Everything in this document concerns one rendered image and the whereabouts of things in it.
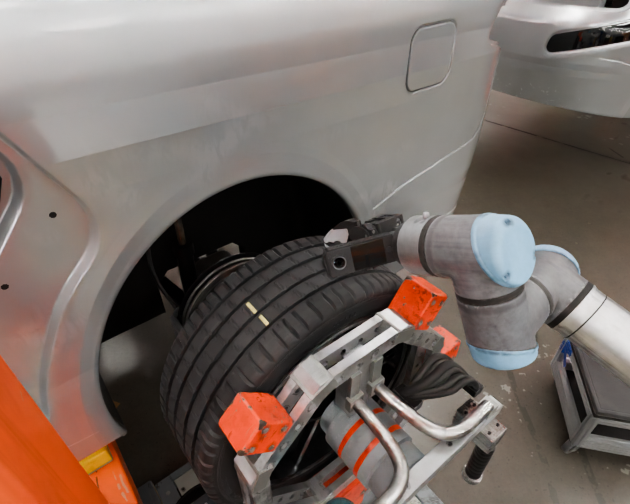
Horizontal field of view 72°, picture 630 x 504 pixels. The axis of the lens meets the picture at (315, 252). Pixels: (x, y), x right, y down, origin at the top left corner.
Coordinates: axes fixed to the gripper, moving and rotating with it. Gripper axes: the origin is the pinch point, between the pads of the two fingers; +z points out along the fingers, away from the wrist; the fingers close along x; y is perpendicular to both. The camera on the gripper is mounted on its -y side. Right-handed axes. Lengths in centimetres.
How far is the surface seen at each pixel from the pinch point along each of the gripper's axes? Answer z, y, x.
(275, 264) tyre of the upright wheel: 12.4, -5.1, -3.6
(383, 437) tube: -10.8, -5.1, -35.1
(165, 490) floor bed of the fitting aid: 91, -32, -89
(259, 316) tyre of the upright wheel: 6.5, -14.4, -10.2
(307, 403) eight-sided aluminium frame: -5.4, -15.5, -23.9
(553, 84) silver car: 67, 234, 20
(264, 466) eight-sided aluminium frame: -0.4, -24.4, -33.6
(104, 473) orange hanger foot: 47, -47, -46
